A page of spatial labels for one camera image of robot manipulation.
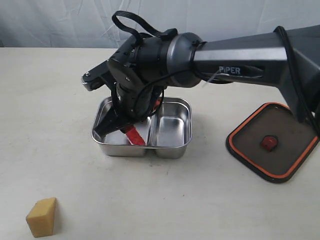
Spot red toy sausage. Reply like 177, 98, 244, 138
124, 125, 146, 146

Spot blue-grey backdrop cloth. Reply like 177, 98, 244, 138
0, 0, 320, 48

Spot dark transparent box lid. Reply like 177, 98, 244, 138
225, 102, 320, 184

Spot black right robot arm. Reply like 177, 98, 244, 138
94, 25, 320, 136

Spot stainless steel lunch box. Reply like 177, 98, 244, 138
91, 97, 192, 159

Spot yellow toy cheese wedge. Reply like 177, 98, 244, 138
25, 197, 57, 238

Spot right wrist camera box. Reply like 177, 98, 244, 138
81, 60, 115, 92

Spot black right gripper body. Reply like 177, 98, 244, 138
111, 80, 164, 120

